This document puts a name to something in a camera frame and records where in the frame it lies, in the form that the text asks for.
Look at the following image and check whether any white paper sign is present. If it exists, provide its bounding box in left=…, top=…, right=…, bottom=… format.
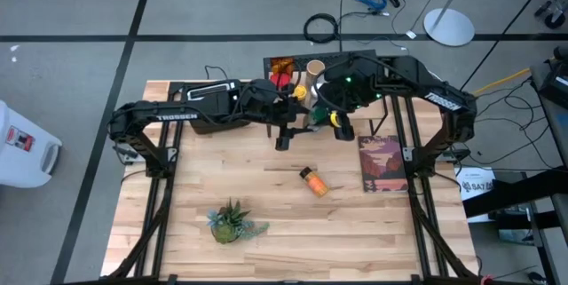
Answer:
left=455, top=167, right=496, bottom=224

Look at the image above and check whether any wooden shelf with black legs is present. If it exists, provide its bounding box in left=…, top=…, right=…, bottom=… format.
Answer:
left=264, top=69, right=391, bottom=139

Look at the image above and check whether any white floor lamp base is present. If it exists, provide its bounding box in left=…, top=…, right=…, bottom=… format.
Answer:
left=422, top=0, right=533, bottom=48

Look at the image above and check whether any black metal table frame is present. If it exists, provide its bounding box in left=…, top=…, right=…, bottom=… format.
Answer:
left=106, top=79, right=480, bottom=285

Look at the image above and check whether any tan-lid clear spice jar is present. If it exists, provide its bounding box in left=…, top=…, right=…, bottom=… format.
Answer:
left=305, top=59, right=327, bottom=95

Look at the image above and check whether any green-lid spice jar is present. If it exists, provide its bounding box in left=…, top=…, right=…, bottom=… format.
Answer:
left=309, top=106, right=330, bottom=127

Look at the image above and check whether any coiled black cable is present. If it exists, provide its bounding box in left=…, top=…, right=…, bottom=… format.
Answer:
left=303, top=12, right=341, bottom=45

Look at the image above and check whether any canyon picture book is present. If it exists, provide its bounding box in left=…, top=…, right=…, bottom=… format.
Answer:
left=357, top=135, right=409, bottom=193

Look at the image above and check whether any artificial succulent plant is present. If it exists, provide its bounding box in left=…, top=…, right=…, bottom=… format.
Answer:
left=205, top=198, right=271, bottom=245

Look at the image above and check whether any yellow cable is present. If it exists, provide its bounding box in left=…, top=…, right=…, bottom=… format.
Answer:
left=474, top=67, right=532, bottom=95

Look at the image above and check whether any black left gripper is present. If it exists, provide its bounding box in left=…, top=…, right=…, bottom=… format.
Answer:
left=242, top=78, right=314, bottom=152

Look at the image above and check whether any white plastic bin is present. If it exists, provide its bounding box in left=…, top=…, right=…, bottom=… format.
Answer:
left=0, top=100, right=62, bottom=188

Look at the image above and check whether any black two-slot toaster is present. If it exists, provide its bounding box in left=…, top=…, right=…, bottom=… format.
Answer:
left=185, top=78, right=253, bottom=136

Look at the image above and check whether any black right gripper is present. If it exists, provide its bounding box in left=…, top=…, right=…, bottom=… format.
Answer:
left=321, top=56, right=383, bottom=142

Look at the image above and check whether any wheeled cart caster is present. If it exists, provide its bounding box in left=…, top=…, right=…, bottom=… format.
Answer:
left=534, top=0, right=568, bottom=29

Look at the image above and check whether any black-lid orange spice jar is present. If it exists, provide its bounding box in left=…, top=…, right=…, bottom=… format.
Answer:
left=298, top=166, right=331, bottom=199

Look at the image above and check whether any black equipment cart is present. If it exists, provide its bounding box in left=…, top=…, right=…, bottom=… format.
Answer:
left=461, top=44, right=568, bottom=285

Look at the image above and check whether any black perforated panel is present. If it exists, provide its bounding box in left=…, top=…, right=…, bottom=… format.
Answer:
left=263, top=49, right=378, bottom=73

